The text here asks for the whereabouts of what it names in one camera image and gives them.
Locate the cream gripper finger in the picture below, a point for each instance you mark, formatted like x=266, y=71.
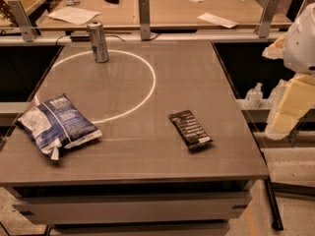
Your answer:
x=296, y=97
x=275, y=50

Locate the black rxbar chocolate bar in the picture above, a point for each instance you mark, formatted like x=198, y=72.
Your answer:
x=190, y=130

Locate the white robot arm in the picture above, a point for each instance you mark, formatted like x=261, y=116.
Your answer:
x=299, y=44

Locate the silver redbull can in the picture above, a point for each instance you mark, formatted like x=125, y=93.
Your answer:
x=98, y=42

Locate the right clear sanitizer bottle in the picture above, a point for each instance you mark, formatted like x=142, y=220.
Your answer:
x=277, y=93

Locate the clear sanitizer bottle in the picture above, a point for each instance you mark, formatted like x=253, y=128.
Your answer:
x=253, y=97
x=277, y=93

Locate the left clear sanitizer bottle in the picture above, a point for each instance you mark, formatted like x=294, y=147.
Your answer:
x=253, y=97

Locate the white paper sheet right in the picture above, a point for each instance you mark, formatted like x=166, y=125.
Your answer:
x=218, y=21

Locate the white table drawer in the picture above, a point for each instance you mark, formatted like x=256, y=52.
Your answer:
x=134, y=208

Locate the white paper sheet left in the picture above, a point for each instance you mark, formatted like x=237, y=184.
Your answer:
x=73, y=15

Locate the blue white chip bag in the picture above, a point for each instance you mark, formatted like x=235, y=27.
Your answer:
x=57, y=123

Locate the right metal bracket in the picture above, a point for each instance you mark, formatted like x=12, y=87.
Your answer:
x=263, y=28

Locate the metal bracket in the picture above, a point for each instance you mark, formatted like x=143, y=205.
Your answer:
x=263, y=28
x=27, y=29
x=144, y=18

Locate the middle metal bracket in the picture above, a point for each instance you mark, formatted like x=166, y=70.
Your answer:
x=144, y=18

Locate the left metal bracket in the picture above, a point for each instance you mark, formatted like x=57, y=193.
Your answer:
x=27, y=29

